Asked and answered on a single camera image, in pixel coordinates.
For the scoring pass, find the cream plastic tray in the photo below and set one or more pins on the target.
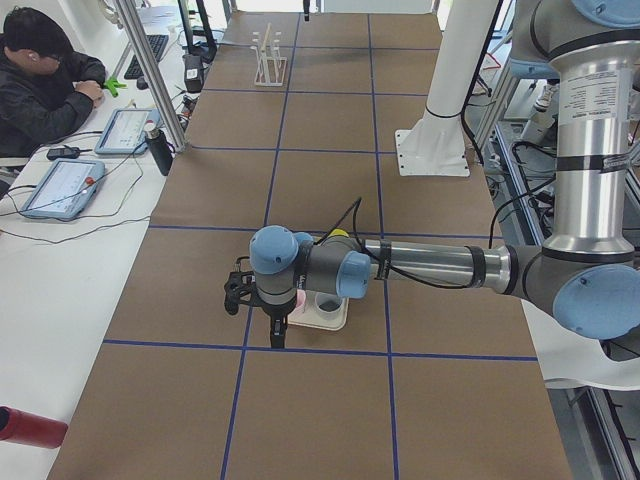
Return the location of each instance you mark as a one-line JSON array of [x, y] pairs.
[[311, 319]]

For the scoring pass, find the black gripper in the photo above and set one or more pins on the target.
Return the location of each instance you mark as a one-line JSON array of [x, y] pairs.
[[275, 310]]

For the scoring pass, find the green handled tool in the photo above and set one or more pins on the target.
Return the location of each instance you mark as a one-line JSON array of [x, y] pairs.
[[113, 85]]

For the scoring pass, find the far blue teach pendant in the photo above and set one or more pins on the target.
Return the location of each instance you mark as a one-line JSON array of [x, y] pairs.
[[124, 133]]

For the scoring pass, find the white wire cup rack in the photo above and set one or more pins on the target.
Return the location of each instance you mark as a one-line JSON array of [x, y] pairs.
[[271, 64]]

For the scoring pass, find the aluminium frame post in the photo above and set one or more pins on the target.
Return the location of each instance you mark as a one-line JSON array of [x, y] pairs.
[[138, 39]]

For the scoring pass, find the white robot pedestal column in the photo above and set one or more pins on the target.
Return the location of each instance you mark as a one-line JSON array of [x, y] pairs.
[[435, 145]]

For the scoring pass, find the near blue teach pendant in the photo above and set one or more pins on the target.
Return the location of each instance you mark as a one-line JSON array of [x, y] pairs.
[[65, 190]]

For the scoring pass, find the black handheld device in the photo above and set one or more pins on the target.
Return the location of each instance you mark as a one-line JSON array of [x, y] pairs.
[[64, 152]]

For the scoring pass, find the yellow plastic cup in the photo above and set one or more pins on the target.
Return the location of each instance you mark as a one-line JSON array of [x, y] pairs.
[[339, 233]]

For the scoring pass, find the white chair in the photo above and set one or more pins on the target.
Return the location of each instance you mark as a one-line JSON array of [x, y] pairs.
[[568, 360]]

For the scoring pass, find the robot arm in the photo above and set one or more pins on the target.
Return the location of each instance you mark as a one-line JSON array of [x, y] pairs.
[[583, 274]]

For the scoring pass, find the pink plastic cup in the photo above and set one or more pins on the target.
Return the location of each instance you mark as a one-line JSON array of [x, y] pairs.
[[300, 302]]

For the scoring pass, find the blue teach pendant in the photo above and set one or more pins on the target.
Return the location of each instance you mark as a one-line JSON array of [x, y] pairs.
[[65, 190], [124, 133]]

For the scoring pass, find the red water bottle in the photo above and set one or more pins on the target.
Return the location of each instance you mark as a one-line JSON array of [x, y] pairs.
[[25, 428]]

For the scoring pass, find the person in black jacket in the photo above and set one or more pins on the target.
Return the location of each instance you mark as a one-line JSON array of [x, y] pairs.
[[48, 89]]

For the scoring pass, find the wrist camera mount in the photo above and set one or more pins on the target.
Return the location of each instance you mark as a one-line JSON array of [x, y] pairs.
[[240, 288]]

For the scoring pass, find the grey plastic cup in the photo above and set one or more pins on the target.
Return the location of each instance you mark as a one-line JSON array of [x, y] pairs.
[[329, 307]]

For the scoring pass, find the black water bottle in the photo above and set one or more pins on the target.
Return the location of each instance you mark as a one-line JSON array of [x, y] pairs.
[[158, 146]]

